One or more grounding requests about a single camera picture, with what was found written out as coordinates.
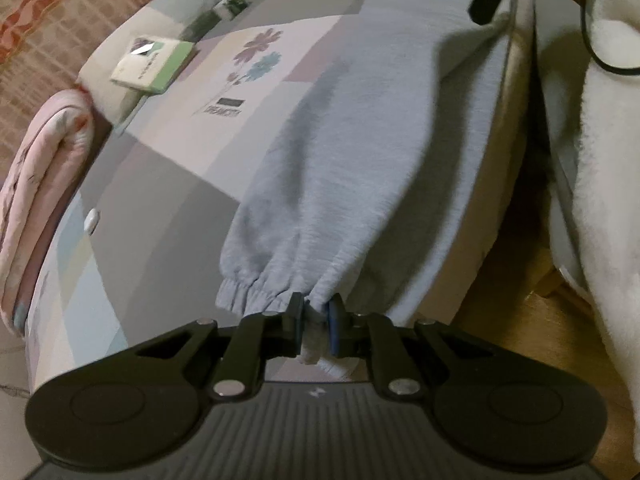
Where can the pink patterned curtain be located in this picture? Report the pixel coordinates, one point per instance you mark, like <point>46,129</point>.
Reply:
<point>50,25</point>

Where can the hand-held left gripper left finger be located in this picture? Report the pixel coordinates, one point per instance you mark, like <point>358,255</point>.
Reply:
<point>298,321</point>

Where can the small white oval object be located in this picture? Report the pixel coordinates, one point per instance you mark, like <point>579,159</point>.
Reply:
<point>92,221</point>

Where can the green and white book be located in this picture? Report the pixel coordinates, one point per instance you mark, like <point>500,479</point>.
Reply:
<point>150,62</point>

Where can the patchwork print pillow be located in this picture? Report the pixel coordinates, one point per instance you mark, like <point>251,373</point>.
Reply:
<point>150,15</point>

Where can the white fleece garment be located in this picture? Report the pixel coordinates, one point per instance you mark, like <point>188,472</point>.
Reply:
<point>610,185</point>

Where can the pink folded quilt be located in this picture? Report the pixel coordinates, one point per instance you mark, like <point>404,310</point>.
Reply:
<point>40,185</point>

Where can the grey sweatpants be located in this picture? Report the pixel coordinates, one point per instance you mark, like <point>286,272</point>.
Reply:
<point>375,135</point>

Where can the green tissue pack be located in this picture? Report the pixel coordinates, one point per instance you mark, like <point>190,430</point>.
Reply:
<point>231,5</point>

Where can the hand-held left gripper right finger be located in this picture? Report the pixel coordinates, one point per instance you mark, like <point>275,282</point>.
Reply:
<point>333,327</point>

